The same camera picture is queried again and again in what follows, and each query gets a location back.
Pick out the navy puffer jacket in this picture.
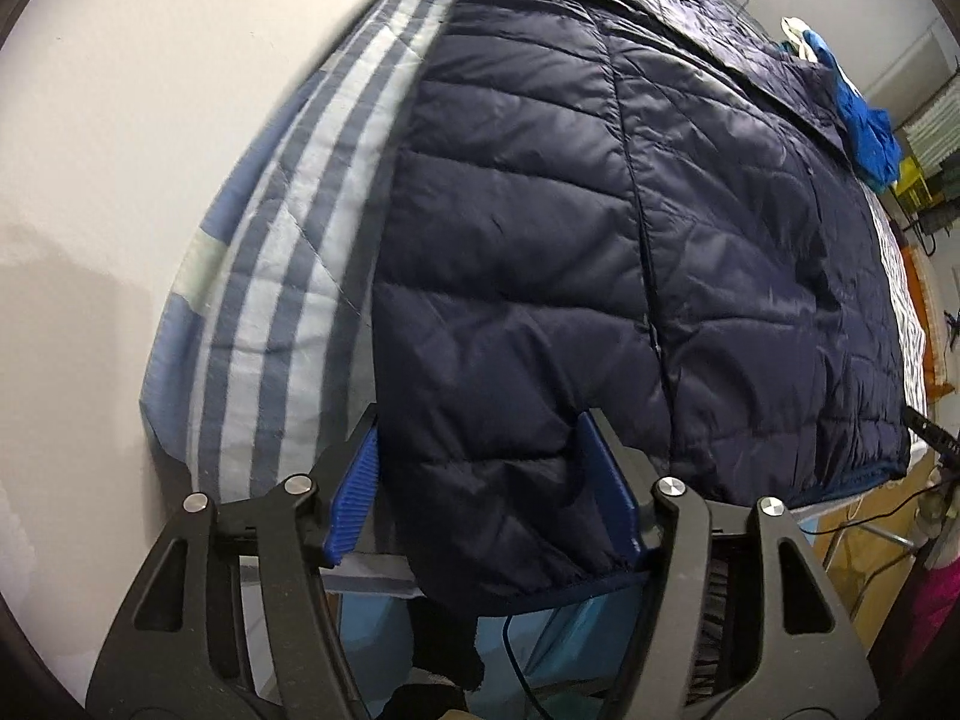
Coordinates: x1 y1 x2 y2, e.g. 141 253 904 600
369 0 913 691

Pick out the orange stool with cover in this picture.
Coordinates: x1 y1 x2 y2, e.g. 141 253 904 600
901 244 957 403

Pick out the striped bed mattress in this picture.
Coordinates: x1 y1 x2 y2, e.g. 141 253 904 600
140 0 455 504

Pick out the yellow box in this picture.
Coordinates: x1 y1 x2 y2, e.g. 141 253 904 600
893 156 932 216

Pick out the blue white jacket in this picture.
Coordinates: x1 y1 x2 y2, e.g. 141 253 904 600
781 16 901 193

